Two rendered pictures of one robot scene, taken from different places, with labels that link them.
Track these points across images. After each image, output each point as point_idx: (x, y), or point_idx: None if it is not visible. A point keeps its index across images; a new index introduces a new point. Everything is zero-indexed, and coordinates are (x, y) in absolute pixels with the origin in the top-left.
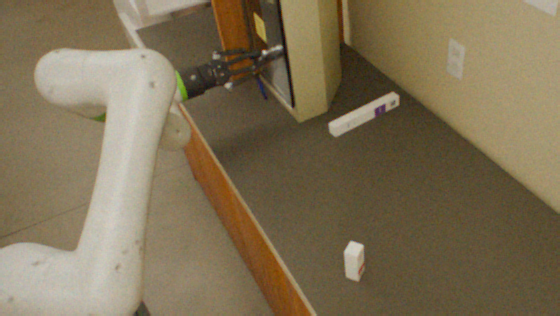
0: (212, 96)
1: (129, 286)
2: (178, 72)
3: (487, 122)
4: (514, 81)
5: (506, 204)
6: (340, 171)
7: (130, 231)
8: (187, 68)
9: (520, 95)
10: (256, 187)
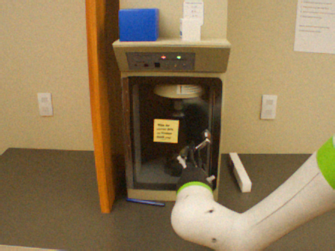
0: (119, 231)
1: None
2: (197, 181)
3: (297, 135)
4: (315, 98)
5: None
6: None
7: None
8: (194, 175)
9: (320, 104)
10: (286, 244)
